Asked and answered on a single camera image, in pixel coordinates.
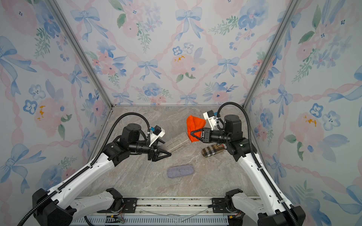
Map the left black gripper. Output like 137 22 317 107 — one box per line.
130 139 172 161

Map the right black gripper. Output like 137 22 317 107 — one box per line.
191 128 232 145

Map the plaid eyeglass case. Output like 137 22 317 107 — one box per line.
201 144 225 158

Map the grey eyeglass case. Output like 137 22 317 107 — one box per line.
163 132 191 153

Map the orange microfiber cloth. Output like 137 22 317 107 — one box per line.
186 115 206 142

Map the purple eyeglass case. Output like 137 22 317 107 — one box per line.
167 165 194 179

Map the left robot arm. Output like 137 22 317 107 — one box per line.
32 123 171 226

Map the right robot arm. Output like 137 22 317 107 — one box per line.
190 111 305 226

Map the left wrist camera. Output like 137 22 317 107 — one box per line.
149 125 165 147

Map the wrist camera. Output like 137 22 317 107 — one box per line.
203 110 220 131
149 125 165 147

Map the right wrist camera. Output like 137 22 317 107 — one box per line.
203 110 220 131

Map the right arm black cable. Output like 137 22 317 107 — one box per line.
216 102 299 226

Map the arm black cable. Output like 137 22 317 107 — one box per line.
216 102 299 226
16 112 152 226

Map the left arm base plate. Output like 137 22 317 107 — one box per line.
97 197 138 213

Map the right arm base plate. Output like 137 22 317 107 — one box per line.
208 197 236 213

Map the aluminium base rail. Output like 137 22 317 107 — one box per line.
70 196 260 226

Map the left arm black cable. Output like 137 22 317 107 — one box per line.
16 112 152 226

